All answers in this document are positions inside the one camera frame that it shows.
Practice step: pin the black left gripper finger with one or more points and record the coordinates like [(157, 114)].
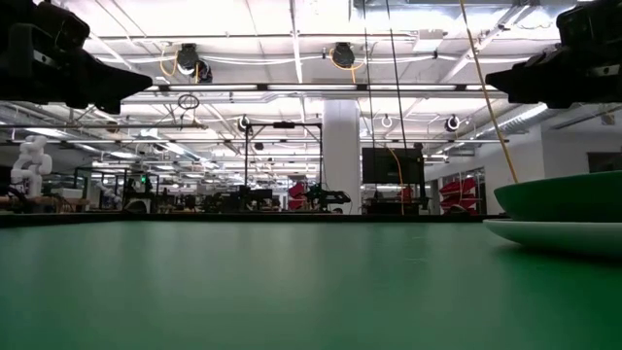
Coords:
[(104, 106), (112, 82)]

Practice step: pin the long ceiling light bar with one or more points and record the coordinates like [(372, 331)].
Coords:
[(291, 88)]

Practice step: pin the silver ventilation duct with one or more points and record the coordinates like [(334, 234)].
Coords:
[(529, 116)]

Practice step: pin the black background robot arm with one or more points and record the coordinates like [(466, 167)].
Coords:
[(325, 197)]

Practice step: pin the pale white plastic plate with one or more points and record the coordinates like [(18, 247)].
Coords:
[(563, 238)]

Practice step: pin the black workstation frame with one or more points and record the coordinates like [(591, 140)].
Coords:
[(121, 187)]

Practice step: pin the red storage bins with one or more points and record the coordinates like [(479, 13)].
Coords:
[(459, 192)]

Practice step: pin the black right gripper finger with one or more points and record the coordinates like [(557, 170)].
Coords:
[(529, 80), (539, 99)]

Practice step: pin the black monitor screen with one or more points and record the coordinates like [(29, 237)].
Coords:
[(384, 165)]

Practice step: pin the dark green plastic plate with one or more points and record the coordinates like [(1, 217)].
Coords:
[(563, 197)]

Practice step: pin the white square pillar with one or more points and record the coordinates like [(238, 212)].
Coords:
[(342, 160)]

